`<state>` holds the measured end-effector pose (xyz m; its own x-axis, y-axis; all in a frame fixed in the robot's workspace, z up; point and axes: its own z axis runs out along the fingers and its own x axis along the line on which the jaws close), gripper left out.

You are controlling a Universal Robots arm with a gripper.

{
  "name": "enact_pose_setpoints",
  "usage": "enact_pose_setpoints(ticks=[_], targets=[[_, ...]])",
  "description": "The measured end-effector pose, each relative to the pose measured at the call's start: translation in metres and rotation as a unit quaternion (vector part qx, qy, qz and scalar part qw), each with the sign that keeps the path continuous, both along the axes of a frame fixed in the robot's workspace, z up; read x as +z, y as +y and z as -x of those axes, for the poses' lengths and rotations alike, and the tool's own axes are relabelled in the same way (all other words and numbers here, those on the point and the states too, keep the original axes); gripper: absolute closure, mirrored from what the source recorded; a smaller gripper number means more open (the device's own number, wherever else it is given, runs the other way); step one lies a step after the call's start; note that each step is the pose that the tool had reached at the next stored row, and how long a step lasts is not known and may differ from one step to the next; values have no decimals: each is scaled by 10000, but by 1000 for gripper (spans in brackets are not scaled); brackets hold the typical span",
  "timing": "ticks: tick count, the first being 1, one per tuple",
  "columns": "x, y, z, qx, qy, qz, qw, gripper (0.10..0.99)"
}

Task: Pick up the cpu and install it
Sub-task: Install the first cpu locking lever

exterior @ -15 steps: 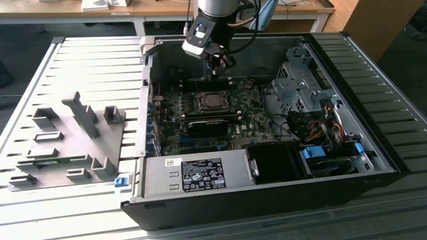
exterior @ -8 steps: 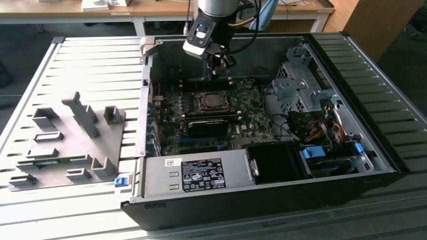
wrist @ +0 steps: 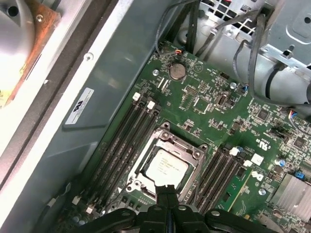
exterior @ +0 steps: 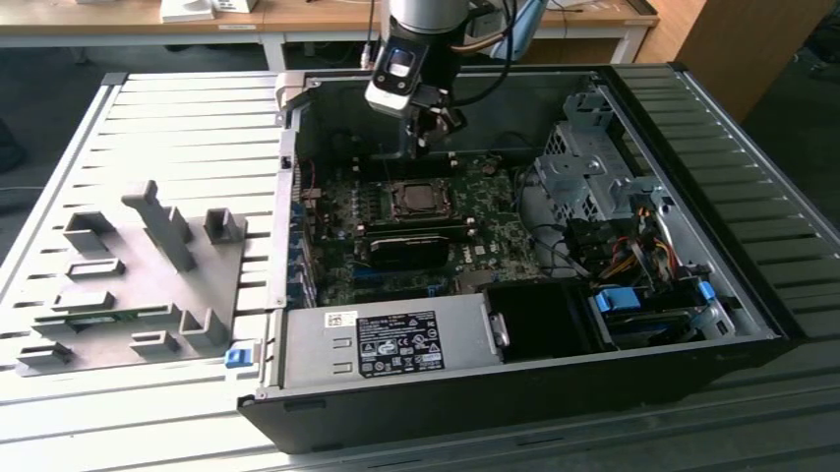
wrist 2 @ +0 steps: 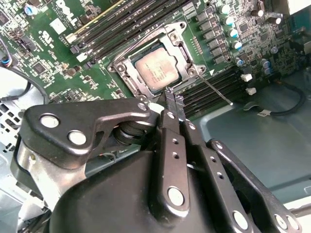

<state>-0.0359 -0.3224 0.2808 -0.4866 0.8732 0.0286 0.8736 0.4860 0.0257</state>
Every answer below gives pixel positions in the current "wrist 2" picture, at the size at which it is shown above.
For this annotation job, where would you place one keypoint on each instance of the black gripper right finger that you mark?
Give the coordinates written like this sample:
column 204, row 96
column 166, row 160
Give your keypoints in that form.
column 206, row 155

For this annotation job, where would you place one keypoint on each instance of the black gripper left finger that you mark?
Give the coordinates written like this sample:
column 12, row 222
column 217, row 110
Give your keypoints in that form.
column 97, row 109

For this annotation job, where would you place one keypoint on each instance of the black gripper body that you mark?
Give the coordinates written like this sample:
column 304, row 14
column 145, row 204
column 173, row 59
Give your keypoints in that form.
column 109, row 206

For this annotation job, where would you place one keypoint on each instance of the silver CPU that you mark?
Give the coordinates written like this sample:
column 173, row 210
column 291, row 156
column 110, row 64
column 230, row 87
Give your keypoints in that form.
column 156, row 66

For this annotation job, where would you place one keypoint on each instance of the metal socket cover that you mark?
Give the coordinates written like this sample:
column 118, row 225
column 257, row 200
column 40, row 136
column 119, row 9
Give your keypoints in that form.
column 177, row 43

